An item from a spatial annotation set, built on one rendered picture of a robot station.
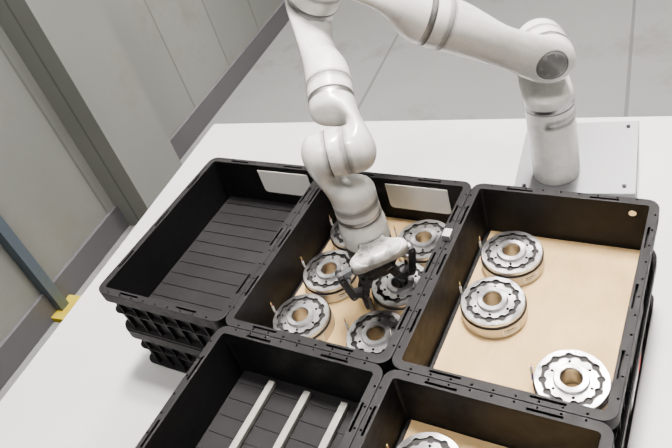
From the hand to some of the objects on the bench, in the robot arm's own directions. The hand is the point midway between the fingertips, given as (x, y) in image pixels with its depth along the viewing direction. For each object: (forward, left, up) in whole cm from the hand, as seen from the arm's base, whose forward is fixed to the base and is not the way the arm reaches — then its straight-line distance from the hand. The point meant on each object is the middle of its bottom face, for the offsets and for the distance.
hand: (385, 295), depth 114 cm
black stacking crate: (-6, -35, -14) cm, 38 cm away
